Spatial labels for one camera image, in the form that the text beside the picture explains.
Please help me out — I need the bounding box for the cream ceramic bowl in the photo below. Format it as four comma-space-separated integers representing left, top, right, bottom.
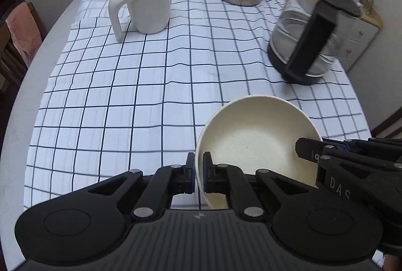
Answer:
195, 95, 322, 209

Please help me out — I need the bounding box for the wooden chair right side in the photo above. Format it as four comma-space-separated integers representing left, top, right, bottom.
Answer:
371, 108, 402, 139

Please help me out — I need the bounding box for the white checkered tablecloth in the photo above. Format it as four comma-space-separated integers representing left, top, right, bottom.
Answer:
23, 0, 370, 208

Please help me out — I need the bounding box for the white drawer cabinet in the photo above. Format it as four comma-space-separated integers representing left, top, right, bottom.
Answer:
338, 10, 383, 72

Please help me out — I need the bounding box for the pink towel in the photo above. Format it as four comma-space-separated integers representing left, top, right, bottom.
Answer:
6, 2, 42, 67

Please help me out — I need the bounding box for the wooden chair with pink towel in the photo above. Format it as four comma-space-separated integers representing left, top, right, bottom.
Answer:
1, 2, 47, 89

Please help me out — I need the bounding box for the glass coffee pot black handle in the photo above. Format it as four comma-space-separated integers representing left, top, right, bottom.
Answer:
267, 0, 361, 85

